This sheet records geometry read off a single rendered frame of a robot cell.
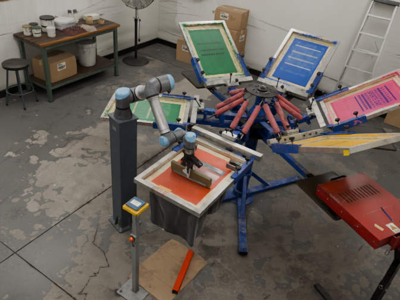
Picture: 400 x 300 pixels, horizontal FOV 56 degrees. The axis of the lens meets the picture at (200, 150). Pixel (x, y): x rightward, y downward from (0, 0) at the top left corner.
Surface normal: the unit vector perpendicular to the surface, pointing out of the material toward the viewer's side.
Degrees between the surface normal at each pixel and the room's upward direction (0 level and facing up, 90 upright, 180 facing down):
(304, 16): 90
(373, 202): 0
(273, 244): 0
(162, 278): 0
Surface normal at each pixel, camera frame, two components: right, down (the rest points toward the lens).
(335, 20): -0.55, 0.43
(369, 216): 0.10, -0.82
